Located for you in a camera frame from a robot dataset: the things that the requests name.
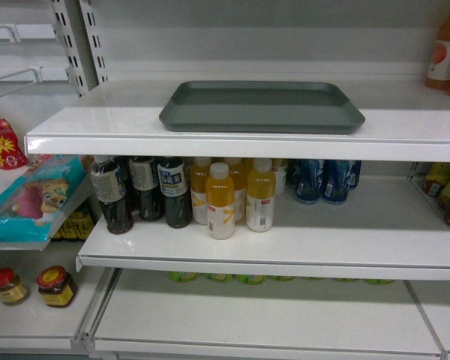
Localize grey rectangular serving tray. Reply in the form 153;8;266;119
159;80;365;135

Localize yellow juice bottle front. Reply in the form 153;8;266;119
205;162;236;240

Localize yellow juice bottle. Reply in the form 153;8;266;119
190;157;212;225
205;162;236;240
246;158;276;233

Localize yellow juice bottle back left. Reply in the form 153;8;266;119
190;157;212;225

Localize yellow juice bottle right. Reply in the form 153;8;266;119
246;158;276;233

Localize dark tea bottle blue label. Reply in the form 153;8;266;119
157;157;192;229

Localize dark tea bottle middle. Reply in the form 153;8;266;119
129;156;165;222

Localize blue drink bottle left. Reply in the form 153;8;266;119
295;159;326;204

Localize blue drink bottle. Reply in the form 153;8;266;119
295;159;326;204
322;160;353;205

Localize blue drink bottle right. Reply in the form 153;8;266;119
322;160;353;205

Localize dark tea bottle left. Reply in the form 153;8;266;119
90;155;134;235

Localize white lower shelf board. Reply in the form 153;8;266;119
94;269;442;359

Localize white shelf board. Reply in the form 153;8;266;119
94;269;442;359
25;78;450;162
76;176;450;281

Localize white middle shelf board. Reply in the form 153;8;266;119
76;176;450;281

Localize white upper shelf board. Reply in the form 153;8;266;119
25;78;450;162

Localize red lid sauce jar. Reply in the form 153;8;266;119
37;265;77;308

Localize teal cartoon snack bag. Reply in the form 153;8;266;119
0;154;93;250

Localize white slotted shelf upright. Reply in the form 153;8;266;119
50;0;108;97

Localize yellow red snack packs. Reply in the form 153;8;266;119
422;162;450;225

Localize red snack pouch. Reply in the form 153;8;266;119
0;118;29;170

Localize red lid jar left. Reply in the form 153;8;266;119
0;267;29;305

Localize orange juice bottle tall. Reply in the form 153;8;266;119
424;13;450;90

